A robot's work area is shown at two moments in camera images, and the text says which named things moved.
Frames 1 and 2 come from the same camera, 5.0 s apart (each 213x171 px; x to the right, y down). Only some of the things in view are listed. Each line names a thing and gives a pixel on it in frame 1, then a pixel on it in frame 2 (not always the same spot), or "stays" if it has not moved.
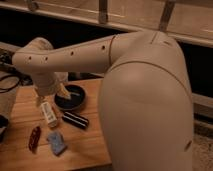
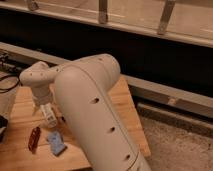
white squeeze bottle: x=49 y=114 stays
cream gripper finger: x=39 y=100 → x=36 y=107
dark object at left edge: x=4 y=122 stays
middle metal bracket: x=103 y=11 stays
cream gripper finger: x=62 y=92 → x=55 y=108
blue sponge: x=56 y=141 stays
